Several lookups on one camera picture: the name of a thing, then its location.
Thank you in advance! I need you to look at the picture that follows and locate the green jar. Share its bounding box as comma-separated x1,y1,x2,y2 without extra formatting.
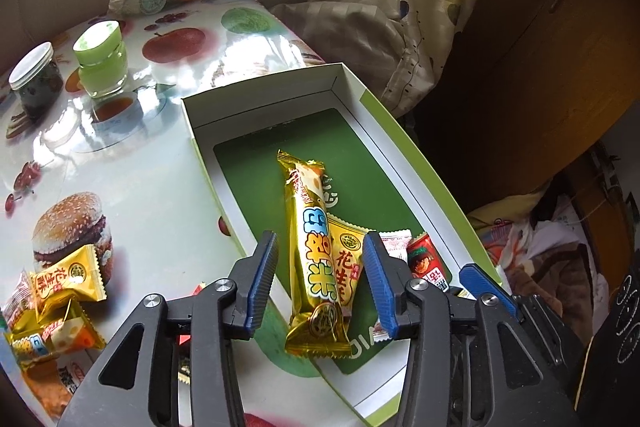
72,20,128,98

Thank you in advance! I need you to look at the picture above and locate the fruit print table cover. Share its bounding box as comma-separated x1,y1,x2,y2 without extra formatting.
0,0,351,427

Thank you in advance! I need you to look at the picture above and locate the red snack packet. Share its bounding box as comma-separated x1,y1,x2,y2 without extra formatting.
406,232,453,293

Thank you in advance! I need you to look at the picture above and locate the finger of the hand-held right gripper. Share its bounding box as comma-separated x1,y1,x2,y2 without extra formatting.
459,264,523,320

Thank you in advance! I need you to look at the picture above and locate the green cardboard box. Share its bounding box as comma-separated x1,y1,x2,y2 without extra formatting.
180,63,506,427

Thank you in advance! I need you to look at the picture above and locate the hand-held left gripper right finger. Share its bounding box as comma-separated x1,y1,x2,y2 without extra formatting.
362,232,583,427

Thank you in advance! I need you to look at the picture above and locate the long gold snack bar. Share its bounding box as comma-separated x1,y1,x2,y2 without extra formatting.
276,149,353,359
7,322,106,365

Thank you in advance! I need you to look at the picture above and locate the dark jar with clear lid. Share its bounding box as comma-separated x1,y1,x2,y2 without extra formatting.
8,43,65,120

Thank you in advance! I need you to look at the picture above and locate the heap of clothes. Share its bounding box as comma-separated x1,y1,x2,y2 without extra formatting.
467,142,638,323

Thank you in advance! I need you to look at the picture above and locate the wooden cabinet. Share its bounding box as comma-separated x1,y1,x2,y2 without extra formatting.
415,0,640,218

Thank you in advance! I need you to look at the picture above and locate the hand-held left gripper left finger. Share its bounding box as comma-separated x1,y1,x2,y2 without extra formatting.
57,231,279,427

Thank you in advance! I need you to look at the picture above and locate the pink white candy packet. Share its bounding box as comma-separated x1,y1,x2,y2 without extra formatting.
377,229,414,258
2,272,38,323

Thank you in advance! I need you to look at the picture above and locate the yellow candy packet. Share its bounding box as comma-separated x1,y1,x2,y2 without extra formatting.
325,213,373,308
35,297,86,333
27,244,108,308

